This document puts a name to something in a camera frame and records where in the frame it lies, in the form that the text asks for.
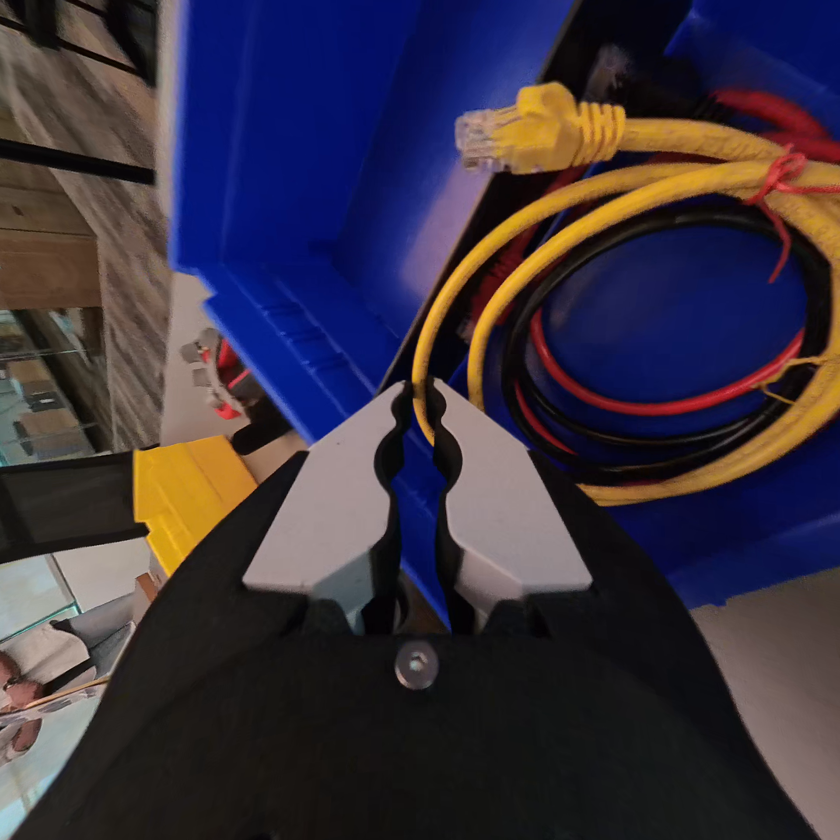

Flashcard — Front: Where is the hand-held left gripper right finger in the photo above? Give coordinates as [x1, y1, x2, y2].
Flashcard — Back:
[427, 379, 594, 632]

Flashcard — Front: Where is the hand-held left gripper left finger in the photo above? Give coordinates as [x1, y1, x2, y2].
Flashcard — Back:
[241, 381, 414, 632]

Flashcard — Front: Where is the blue plastic bin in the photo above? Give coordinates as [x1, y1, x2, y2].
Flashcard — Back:
[167, 0, 840, 631]

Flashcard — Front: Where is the yellow ethernet cable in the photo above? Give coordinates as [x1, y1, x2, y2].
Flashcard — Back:
[412, 82, 840, 506]

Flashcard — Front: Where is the yellow plastic bin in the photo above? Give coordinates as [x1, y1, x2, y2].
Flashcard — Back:
[133, 435, 258, 578]

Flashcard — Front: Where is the red grey crimping tool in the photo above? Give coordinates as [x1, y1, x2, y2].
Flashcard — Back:
[180, 328, 254, 421]

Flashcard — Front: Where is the black panel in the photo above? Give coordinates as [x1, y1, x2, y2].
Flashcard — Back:
[0, 449, 136, 564]

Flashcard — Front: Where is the yellow twist tie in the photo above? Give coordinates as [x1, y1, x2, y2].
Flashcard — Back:
[761, 354, 829, 405]

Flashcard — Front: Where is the wooden cabinet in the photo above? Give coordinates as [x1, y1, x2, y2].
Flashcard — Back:
[0, 184, 101, 311]

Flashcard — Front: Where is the red twist tie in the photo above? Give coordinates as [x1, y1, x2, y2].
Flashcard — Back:
[745, 147, 840, 284]

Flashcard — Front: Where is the black bin divider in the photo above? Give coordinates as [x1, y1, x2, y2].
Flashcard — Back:
[375, 0, 691, 395]

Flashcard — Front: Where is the black strap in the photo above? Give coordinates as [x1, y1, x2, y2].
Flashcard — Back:
[231, 394, 294, 455]

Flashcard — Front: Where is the red ethernet cable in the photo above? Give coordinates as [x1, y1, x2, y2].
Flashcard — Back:
[469, 88, 840, 460]

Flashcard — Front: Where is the black ethernet cable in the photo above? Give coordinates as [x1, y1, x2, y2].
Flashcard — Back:
[502, 42, 836, 487]

